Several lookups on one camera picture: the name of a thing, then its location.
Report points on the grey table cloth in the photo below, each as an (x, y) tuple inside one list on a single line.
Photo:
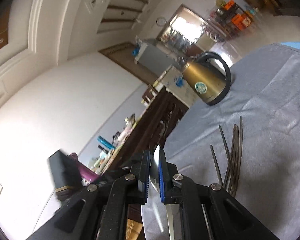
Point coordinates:
[(266, 93)]

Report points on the bronze electric kettle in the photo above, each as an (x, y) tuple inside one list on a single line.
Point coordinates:
[(206, 80)]

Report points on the white ceramic spoon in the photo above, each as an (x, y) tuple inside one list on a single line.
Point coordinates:
[(156, 179)]

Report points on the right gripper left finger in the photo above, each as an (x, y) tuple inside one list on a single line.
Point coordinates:
[(141, 163)]

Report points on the white chest freezer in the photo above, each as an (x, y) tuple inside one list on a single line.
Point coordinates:
[(172, 80)]

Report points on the magenta water bottle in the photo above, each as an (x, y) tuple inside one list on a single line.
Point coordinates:
[(84, 171)]

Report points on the carved dark wooden sideboard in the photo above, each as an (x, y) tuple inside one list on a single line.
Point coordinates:
[(152, 129)]

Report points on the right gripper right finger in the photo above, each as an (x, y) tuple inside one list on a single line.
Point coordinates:
[(171, 192)]

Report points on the grey refrigerator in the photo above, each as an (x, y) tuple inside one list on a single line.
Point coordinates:
[(153, 58)]

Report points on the blue round table cover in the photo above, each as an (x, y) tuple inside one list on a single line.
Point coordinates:
[(295, 45)]

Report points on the round wall clock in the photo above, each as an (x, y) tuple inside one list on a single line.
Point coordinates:
[(161, 21)]

